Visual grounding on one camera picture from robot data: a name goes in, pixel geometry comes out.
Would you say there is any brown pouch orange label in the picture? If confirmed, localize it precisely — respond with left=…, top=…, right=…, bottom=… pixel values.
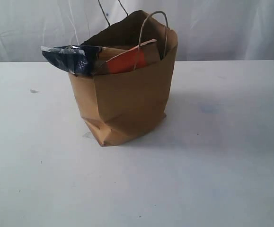
left=93, top=39, right=160, bottom=75

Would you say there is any clear tape piece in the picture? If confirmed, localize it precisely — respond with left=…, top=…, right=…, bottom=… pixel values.
left=82, top=132, right=94, bottom=139

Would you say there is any brown paper shopping bag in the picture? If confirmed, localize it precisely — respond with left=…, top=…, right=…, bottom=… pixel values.
left=69, top=10, right=178, bottom=146

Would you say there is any small white table scrap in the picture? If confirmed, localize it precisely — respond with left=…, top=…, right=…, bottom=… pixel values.
left=30, top=89, right=39, bottom=94

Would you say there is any black noodle packet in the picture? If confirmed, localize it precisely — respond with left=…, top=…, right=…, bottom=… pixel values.
left=41, top=44, right=128, bottom=76

